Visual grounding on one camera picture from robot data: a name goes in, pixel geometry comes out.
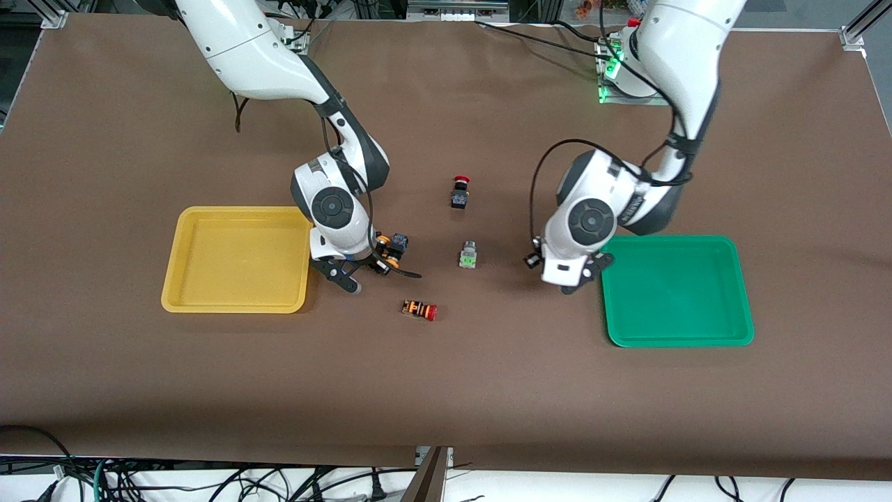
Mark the yellow plastic tray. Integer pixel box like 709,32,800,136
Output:
161,206,314,314

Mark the green plastic tray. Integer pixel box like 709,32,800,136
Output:
598,235,755,348

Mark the brown table cover sheet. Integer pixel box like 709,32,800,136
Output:
0,13,892,482

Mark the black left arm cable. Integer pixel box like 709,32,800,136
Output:
530,139,694,245

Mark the long black table cable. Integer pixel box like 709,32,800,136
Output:
475,21,608,59

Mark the brown wooden post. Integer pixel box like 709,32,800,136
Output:
400,446,449,502

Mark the short black table cable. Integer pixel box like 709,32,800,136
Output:
556,21,601,43

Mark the green cable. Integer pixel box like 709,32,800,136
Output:
93,459,114,502

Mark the black looped cable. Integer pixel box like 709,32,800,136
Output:
0,424,75,502

